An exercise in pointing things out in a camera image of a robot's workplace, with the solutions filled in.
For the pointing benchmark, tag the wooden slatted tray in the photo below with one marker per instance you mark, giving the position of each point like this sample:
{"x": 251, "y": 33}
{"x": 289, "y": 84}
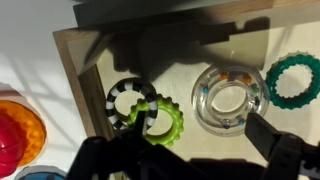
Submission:
{"x": 196, "y": 67}

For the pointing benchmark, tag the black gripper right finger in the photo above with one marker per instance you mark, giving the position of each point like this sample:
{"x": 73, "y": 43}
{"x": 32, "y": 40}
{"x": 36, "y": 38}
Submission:
{"x": 287, "y": 154}

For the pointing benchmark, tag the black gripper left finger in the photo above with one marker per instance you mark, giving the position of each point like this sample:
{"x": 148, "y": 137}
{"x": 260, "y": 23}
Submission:
{"x": 131, "y": 154}

